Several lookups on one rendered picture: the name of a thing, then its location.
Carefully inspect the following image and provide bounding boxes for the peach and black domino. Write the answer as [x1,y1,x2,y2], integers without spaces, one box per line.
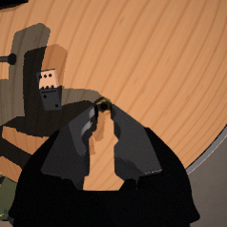
[36,69,63,111]

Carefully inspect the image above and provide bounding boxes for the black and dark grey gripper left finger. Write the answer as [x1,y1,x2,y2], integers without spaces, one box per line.
[9,105,98,218]

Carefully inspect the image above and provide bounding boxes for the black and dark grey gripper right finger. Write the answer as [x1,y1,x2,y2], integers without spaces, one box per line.
[110,104,200,223]

